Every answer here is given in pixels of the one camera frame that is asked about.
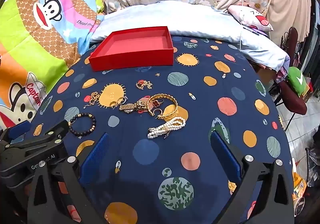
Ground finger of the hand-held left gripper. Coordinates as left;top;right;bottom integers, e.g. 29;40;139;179
0;121;32;148
5;119;70;154

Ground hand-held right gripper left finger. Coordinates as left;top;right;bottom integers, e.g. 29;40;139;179
26;132;110;224

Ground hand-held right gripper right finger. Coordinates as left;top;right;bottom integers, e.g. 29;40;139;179
209;131;294;224

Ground black bead bracelet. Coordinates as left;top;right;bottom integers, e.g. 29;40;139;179
68;113;97;137

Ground chunky gold chain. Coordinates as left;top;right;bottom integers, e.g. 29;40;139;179
84;91;102;108

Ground gold watch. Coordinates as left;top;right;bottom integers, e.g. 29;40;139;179
119;101;148;114

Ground white pearl bracelet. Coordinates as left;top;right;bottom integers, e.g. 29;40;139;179
147;117;187;139

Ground thin gold chain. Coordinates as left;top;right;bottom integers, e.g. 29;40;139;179
136;79;153;90

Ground gold bangle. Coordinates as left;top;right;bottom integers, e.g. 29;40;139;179
147;94;178;118

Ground red shallow box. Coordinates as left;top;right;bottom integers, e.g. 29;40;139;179
88;26;174;72

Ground navy planet print blanket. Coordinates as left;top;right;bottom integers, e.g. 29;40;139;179
27;34;294;224

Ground orange cardboard box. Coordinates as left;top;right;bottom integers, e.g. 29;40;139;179
292;171;307;201

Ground monkey printed blanket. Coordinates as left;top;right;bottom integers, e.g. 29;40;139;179
0;0;104;130

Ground dark red chair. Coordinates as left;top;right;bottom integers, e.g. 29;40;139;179
277;27;308;115

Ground purple notebook with pen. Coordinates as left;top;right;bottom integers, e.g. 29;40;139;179
242;26;270;37

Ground pink plush pillow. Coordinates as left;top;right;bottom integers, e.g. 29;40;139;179
227;5;274;31

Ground light blue pillow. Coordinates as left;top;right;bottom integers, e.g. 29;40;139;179
90;1;290;72

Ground beige curtain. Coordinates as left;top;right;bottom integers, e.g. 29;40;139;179
267;0;312;46

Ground white cord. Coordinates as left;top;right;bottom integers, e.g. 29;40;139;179
239;0;245;50

